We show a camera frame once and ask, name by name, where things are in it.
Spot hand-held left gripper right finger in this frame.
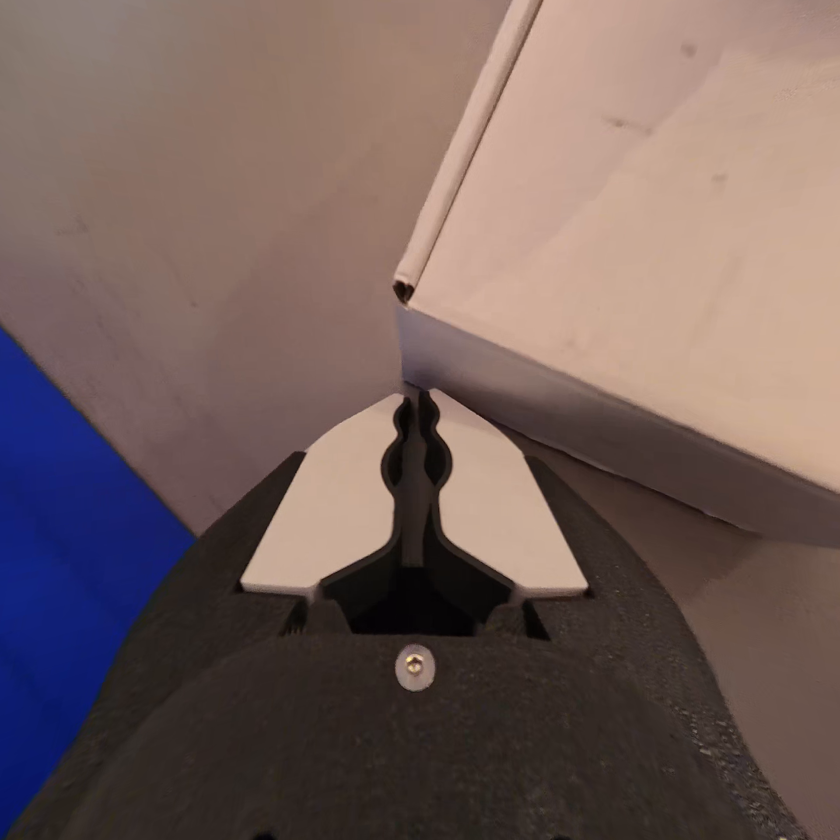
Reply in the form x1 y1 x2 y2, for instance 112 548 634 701
417 388 589 636

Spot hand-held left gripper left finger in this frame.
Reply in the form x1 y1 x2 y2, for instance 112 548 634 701
239 392 416 636

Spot white cardboard box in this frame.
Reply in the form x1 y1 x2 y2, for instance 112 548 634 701
392 0 840 549

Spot blue plastic bin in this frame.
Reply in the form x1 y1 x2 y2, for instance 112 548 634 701
0 325 198 831

